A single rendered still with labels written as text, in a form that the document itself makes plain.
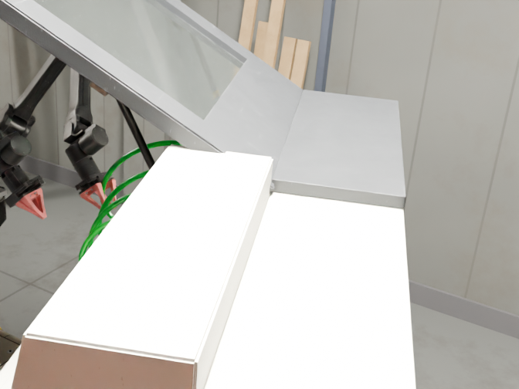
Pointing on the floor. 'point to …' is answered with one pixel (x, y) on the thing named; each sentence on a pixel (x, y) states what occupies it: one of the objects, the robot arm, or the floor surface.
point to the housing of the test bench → (327, 260)
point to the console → (154, 281)
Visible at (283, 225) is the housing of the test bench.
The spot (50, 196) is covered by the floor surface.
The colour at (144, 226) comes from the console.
